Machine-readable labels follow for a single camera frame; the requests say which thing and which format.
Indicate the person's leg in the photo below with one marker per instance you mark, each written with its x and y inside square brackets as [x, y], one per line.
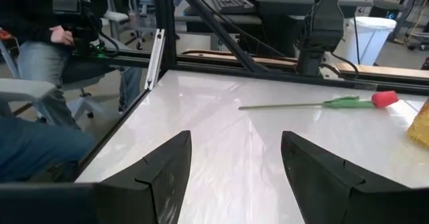
[40, 150]

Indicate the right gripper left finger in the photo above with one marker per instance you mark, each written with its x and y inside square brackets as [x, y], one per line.
[157, 190]

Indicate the black keyboard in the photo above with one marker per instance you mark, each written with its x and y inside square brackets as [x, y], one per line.
[233, 3]

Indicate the person's hand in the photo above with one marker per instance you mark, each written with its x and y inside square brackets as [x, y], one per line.
[62, 36]

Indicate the black office chair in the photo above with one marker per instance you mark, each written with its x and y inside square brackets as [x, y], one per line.
[83, 74]

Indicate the person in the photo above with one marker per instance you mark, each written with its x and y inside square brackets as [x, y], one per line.
[33, 63]

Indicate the white waste bin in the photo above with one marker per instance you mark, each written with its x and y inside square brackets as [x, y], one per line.
[368, 39]

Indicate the grey office chair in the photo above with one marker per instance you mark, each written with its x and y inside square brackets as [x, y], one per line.
[23, 90]
[115, 16]

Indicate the silver aluminium bracket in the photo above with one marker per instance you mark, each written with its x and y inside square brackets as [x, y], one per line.
[155, 59]

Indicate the red artificial tulip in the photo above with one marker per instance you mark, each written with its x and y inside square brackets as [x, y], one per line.
[383, 99]

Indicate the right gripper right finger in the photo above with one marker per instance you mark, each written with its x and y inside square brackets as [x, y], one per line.
[321, 190]

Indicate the yellow glass vase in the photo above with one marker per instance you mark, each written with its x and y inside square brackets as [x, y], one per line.
[420, 130]

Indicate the black metal table frame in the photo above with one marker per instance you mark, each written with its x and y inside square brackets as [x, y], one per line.
[167, 33]

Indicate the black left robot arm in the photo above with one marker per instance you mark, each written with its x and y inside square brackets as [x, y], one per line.
[326, 19]

